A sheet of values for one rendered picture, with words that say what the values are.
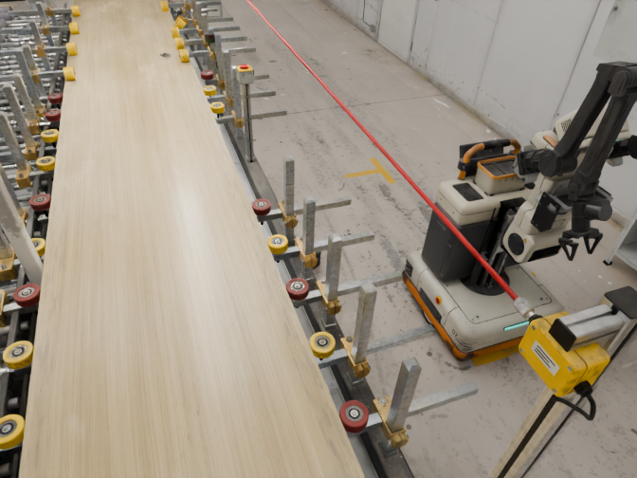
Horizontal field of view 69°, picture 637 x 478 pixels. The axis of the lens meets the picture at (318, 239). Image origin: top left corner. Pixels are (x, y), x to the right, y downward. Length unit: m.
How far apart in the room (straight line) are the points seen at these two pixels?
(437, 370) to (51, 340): 1.80
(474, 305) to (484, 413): 0.52
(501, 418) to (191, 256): 1.66
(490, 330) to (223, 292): 1.42
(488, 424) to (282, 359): 1.34
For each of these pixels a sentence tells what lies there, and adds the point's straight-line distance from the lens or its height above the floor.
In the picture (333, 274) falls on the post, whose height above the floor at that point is 0.98.
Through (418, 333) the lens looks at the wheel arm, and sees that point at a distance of 1.66.
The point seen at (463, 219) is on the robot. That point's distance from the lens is 2.33.
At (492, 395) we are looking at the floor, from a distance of 2.62.
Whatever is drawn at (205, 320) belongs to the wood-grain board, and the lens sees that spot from 1.56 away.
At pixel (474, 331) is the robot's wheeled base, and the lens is 2.47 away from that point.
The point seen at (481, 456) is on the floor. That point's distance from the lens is 2.43.
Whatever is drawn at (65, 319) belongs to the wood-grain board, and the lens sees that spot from 1.70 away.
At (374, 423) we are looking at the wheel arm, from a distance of 1.43.
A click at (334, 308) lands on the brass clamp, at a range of 1.65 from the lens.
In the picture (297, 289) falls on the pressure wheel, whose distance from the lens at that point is 1.62.
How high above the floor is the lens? 2.08
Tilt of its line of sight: 40 degrees down
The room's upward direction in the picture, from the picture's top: 3 degrees clockwise
